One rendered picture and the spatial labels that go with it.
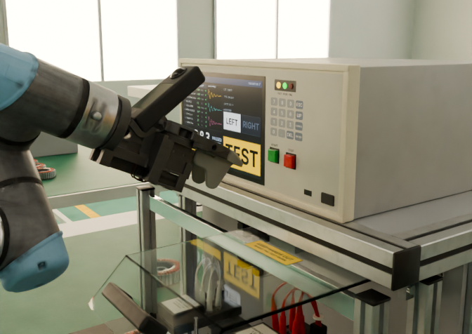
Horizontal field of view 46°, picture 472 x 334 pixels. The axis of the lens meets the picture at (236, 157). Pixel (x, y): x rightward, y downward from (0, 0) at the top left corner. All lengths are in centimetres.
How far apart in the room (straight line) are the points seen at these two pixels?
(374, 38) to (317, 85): 725
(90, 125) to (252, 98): 31
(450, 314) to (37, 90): 59
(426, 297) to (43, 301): 94
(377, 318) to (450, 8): 769
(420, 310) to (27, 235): 48
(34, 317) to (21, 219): 74
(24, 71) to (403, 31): 797
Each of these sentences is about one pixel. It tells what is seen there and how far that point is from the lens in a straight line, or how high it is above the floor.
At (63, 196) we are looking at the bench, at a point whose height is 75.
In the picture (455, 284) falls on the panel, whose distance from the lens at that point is 80.
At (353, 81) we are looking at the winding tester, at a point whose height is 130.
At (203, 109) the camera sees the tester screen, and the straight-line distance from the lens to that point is 98.
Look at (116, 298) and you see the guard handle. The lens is 67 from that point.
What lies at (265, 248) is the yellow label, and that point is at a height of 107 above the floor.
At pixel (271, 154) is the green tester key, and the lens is 82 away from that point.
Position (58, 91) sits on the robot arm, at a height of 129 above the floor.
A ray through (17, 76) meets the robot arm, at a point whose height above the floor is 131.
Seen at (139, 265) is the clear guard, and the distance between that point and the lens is 74.
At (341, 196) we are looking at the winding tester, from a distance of 73.
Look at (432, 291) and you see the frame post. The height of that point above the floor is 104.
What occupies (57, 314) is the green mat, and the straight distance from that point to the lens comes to 135.
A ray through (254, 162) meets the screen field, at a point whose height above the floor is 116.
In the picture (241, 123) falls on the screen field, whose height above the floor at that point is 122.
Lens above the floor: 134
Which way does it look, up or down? 11 degrees down
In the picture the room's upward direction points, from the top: straight up
